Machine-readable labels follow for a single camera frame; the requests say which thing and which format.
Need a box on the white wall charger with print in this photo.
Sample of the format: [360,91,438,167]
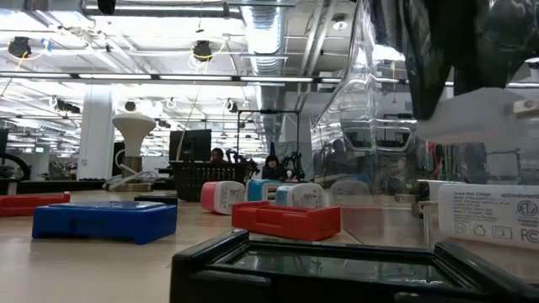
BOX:
[394,179,539,253]

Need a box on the blue white charger cube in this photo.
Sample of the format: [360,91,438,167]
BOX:
[275,182,326,209]

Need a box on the small blue charger cube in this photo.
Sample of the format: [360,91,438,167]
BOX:
[245,179,284,203]

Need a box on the red digital display case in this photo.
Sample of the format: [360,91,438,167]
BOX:
[231,200,342,242]
[0,191,72,218]

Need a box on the pink white charger cube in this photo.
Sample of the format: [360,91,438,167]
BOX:
[200,180,247,215]

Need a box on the black digital display case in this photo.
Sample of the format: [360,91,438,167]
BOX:
[169,229,539,303]

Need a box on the blue plastic case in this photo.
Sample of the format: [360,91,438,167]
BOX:
[31,200,179,246]

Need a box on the clear plastic bin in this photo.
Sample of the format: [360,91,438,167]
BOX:
[310,0,539,283]

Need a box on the LED light bar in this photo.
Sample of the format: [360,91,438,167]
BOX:
[0,72,340,85]

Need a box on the black computer monitor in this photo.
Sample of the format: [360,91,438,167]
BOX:
[169,129,212,163]

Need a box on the white bulb lamp metal base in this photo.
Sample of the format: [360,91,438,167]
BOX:
[111,112,157,193]

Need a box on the black metal stand frame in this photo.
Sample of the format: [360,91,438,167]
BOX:
[237,109,301,180]

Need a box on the black ceiling-mounted camera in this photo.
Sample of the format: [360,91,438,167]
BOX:
[8,36,33,59]
[192,40,213,62]

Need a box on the white coiled cable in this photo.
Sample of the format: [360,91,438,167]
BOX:
[102,149,159,190]

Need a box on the black aluminium table frame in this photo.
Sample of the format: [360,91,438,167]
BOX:
[0,179,178,194]

